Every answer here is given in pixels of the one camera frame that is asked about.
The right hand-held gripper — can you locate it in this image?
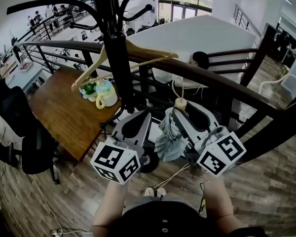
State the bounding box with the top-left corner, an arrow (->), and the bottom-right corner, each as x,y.
172,101 -> 247,177

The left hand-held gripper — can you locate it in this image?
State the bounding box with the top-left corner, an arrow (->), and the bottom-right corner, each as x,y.
90,111 -> 153,185

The light blue umbrella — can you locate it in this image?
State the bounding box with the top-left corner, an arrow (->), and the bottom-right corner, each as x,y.
154,79 -> 191,163

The black metal coat stand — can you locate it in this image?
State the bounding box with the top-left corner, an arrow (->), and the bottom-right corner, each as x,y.
6,0 -> 169,133

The person's right forearm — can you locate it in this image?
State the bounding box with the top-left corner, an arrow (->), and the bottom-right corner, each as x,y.
201,171 -> 238,232

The person's left forearm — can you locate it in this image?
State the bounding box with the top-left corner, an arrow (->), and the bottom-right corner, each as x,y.
92,179 -> 129,235

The black wheel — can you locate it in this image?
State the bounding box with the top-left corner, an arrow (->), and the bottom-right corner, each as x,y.
137,146 -> 161,174

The dark wooden railing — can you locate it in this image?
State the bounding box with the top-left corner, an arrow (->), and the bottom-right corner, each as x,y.
14,23 -> 296,164

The small potted green plant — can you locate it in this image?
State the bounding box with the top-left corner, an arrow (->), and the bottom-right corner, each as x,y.
78,81 -> 98,102

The brown wooden table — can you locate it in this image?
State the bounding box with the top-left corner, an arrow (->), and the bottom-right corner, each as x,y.
29,66 -> 122,163

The wooden clothes hanger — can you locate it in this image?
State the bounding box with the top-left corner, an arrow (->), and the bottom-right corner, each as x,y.
71,39 -> 179,92

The white partition block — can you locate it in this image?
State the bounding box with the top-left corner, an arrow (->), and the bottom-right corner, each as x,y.
125,14 -> 259,84

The person's black shirt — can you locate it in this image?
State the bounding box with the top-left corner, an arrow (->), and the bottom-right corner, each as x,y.
108,200 -> 271,237

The black stair railing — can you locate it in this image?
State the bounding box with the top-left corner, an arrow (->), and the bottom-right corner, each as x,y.
232,3 -> 253,32

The black office chair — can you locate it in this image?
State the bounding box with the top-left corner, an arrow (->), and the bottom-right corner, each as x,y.
0,79 -> 62,185

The white desk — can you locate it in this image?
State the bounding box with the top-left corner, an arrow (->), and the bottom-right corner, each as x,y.
3,60 -> 45,91

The red flat object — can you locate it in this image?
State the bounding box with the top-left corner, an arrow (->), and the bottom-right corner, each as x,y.
20,62 -> 33,73

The black balcony railing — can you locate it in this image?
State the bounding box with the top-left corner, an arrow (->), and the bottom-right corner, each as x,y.
16,0 -> 97,43

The blue lidded cup yellow handle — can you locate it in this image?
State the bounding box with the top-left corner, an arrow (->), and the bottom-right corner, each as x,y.
95,79 -> 118,109

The cream cable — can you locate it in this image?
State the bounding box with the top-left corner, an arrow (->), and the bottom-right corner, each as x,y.
142,163 -> 191,190

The yellow black cable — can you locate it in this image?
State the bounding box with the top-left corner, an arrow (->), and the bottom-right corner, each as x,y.
198,182 -> 207,217

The white hose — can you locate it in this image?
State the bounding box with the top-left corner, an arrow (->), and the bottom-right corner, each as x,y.
258,72 -> 296,94

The white floor cable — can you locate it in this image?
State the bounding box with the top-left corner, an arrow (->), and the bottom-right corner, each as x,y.
26,173 -> 90,237

